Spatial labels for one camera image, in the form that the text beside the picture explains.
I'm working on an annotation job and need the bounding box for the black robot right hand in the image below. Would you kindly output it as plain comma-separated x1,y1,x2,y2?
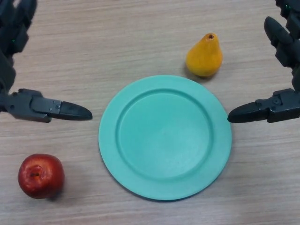
227,0,300,124

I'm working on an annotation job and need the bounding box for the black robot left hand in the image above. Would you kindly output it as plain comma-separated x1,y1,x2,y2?
0,0,93,123

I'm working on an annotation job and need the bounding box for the red apple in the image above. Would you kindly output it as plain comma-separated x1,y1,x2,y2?
18,153,65,199

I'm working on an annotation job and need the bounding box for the green round plate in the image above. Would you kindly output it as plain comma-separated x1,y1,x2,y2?
98,75,233,202

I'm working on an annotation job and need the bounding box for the yellow orange pear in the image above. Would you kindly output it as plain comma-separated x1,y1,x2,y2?
185,32,223,78

